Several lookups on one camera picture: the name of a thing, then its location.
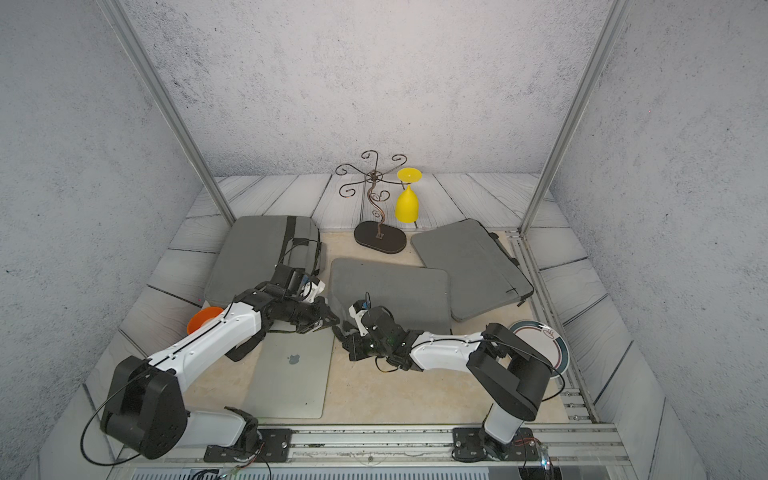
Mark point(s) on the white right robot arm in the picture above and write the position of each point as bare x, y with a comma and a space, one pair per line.
514, 373

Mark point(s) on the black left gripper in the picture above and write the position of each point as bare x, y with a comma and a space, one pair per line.
321, 320

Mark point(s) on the yellow plastic goblet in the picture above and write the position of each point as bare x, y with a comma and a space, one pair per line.
407, 206

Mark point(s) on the orange bowl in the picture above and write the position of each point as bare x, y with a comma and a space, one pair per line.
201, 318

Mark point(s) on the aluminium corner post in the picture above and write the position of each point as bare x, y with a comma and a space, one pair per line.
610, 32
132, 45

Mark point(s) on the silver apple laptop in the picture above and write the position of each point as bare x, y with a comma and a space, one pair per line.
290, 376

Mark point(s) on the right aluminium corner post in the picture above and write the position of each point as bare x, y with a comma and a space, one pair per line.
610, 32

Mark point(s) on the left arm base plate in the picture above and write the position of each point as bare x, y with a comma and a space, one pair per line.
264, 445

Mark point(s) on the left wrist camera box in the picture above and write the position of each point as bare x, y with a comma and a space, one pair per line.
295, 283

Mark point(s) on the patterned plate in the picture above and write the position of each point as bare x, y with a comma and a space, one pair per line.
547, 341

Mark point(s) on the left aluminium corner post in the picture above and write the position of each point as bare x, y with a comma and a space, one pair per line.
132, 45

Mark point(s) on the brown wire cup stand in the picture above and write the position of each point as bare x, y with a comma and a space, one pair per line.
374, 234

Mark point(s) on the aluminium front rail frame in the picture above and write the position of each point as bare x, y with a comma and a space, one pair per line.
580, 448

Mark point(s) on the grey laptop bag with strap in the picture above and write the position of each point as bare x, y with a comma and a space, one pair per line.
255, 246

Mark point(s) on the grey laptop sleeve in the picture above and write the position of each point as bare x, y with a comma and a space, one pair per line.
483, 276
418, 297

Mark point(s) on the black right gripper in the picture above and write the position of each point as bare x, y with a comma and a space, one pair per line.
353, 351

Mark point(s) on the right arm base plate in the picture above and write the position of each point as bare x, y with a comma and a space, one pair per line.
492, 445

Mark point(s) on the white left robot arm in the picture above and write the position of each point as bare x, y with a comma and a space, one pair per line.
145, 409

